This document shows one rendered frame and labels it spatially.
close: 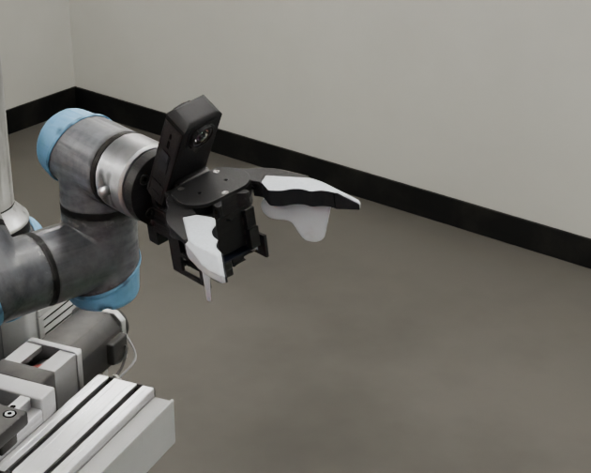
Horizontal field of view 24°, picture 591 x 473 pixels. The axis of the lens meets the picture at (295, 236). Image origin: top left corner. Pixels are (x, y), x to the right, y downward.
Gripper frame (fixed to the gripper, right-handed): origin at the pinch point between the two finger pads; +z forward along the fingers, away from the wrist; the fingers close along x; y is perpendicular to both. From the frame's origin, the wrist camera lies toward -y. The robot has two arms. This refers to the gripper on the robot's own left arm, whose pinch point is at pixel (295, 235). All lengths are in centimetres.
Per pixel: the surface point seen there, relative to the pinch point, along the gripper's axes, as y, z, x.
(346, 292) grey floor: 196, -220, -194
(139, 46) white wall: 164, -392, -238
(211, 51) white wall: 159, -351, -246
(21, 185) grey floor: 192, -373, -160
